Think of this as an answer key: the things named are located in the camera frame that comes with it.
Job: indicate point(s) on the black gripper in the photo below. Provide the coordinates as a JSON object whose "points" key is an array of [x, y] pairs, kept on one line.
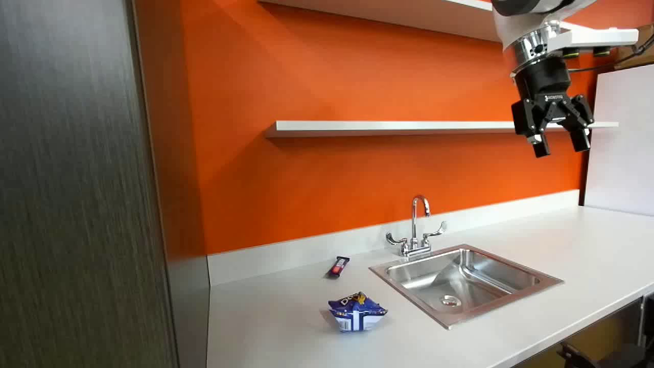
{"points": [[544, 98]]}

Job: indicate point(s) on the blue Doritos chip bag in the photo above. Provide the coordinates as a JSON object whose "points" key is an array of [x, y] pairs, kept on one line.
{"points": [[356, 311]]}

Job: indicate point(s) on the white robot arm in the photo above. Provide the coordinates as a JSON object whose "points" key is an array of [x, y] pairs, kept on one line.
{"points": [[525, 26]]}

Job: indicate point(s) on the stainless steel sink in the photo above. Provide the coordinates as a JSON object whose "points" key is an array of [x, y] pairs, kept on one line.
{"points": [[460, 283]]}

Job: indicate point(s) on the white board panel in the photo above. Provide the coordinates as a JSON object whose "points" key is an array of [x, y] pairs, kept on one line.
{"points": [[622, 155]]}

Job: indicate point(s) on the chrome faucet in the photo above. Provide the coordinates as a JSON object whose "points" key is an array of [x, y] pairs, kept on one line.
{"points": [[418, 240]]}

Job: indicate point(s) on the dark red candy bar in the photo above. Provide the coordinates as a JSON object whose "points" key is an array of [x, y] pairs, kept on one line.
{"points": [[339, 266]]}

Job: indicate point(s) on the dark wood cabinet panel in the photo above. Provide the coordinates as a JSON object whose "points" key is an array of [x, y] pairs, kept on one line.
{"points": [[82, 273]]}

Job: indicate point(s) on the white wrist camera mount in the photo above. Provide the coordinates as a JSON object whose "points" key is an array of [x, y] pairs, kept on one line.
{"points": [[568, 35]]}

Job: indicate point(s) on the lower white wall shelf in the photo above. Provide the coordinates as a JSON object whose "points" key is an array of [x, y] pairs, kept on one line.
{"points": [[383, 128]]}

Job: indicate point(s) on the white wall shelf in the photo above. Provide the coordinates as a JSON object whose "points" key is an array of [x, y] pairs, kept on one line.
{"points": [[383, 128], [454, 17]]}

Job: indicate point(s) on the upper white wall shelf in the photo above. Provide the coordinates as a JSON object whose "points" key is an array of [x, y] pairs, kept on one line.
{"points": [[454, 17]]}

